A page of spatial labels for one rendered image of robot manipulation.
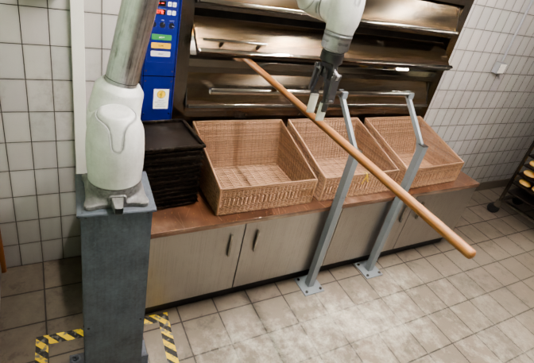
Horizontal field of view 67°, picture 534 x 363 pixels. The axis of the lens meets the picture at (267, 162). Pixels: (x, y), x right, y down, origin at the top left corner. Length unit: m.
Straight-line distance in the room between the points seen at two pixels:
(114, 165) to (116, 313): 0.59
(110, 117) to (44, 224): 1.32
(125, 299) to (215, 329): 0.81
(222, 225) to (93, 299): 0.69
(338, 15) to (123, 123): 0.70
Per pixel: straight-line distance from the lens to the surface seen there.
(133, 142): 1.18
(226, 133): 2.26
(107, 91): 1.33
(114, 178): 1.22
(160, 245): 1.89
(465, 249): 1.17
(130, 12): 1.28
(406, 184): 2.46
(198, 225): 1.88
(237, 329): 2.26
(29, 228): 2.42
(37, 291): 2.44
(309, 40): 2.32
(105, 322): 1.60
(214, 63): 2.12
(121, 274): 1.44
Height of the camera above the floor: 1.78
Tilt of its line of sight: 29 degrees down
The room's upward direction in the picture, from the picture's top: 13 degrees clockwise
